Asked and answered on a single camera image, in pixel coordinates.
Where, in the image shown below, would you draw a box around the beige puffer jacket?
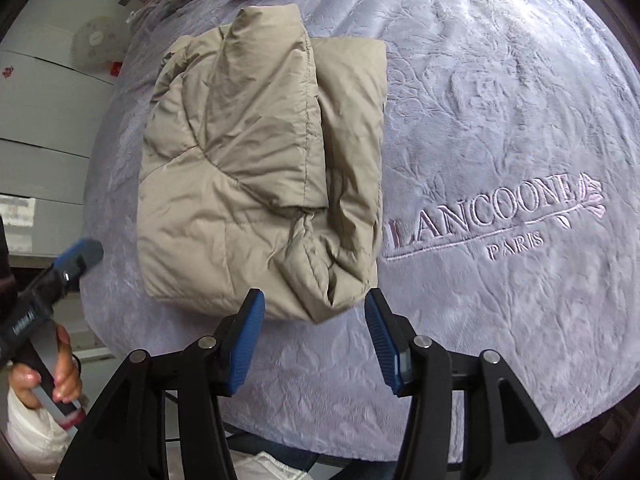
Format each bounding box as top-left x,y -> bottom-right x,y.
137,4 -> 387,323

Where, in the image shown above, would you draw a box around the blue jeans legs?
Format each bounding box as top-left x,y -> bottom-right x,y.
224,424 -> 396,479

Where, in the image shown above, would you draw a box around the left hand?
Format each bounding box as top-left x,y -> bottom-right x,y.
9,325 -> 82,410

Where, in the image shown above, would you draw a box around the white sleeve left forearm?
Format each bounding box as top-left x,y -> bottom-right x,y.
6,389 -> 72,474

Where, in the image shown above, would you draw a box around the white drawer cabinet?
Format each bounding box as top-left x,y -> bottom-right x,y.
1,22 -> 115,257

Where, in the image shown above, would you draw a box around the white round fan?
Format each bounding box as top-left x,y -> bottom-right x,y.
70,16 -> 130,66

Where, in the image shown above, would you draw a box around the lavender embossed bed blanket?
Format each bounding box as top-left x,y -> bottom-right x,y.
81,0 -> 639,460

